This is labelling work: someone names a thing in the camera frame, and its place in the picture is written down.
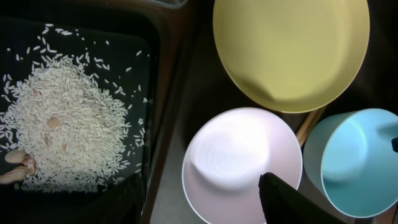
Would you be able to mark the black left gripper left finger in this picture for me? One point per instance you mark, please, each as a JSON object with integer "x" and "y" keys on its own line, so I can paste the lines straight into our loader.
{"x": 282, "y": 204}

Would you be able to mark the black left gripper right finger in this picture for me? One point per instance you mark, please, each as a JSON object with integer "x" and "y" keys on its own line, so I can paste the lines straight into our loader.
{"x": 394, "y": 143}

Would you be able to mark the light blue bowl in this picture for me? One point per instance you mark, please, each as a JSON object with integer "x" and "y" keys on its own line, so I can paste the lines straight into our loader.
{"x": 349, "y": 158}

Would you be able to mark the white pink bowl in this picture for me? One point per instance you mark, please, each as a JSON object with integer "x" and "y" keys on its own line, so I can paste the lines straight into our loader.
{"x": 225, "y": 159}

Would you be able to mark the pile of rice grains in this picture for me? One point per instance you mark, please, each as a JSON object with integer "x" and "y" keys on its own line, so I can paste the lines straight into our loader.
{"x": 73, "y": 129}

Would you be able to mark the black waste tray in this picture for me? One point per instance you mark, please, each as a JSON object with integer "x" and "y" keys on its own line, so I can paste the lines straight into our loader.
{"x": 121, "y": 52}

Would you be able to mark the clear plastic waste bin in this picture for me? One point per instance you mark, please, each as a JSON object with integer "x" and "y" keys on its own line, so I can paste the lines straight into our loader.
{"x": 169, "y": 4}

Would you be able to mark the right wooden chopstick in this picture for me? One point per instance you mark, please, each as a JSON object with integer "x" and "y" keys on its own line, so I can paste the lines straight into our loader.
{"x": 312, "y": 125}

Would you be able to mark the wooden chopstick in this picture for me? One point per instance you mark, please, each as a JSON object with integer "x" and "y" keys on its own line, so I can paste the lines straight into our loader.
{"x": 312, "y": 125}
{"x": 306, "y": 123}

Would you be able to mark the left wooden chopstick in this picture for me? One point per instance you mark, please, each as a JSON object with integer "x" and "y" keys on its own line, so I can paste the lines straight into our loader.
{"x": 306, "y": 123}

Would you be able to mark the yellow plate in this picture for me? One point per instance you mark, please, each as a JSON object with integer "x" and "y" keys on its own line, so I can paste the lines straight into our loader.
{"x": 292, "y": 56}

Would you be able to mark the dark brown serving tray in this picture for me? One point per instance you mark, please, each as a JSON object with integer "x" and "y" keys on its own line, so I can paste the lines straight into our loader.
{"x": 207, "y": 91}

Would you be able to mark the peanut pieces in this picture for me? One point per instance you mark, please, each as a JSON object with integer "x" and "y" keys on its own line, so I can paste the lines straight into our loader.
{"x": 26, "y": 166}

